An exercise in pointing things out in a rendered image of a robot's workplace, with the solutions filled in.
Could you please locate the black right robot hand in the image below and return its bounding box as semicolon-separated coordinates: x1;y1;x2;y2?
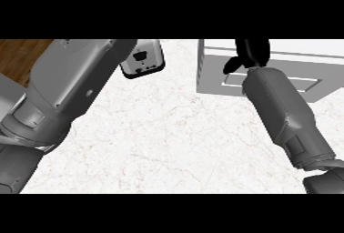
222;39;272;76

